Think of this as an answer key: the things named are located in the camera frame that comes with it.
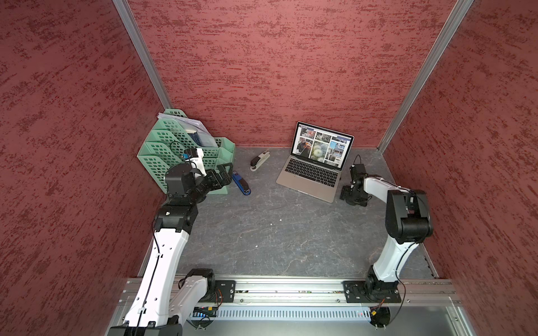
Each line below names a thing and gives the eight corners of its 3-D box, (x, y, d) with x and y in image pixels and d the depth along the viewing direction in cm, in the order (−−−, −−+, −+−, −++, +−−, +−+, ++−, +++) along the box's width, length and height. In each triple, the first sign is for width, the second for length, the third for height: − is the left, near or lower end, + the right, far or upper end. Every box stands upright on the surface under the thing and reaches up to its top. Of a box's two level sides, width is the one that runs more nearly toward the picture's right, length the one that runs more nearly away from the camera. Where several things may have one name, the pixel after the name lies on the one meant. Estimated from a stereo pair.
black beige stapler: (248, 168, 114) (247, 163, 110) (265, 153, 122) (265, 147, 118) (253, 172, 112) (253, 167, 109) (270, 156, 120) (270, 150, 117)
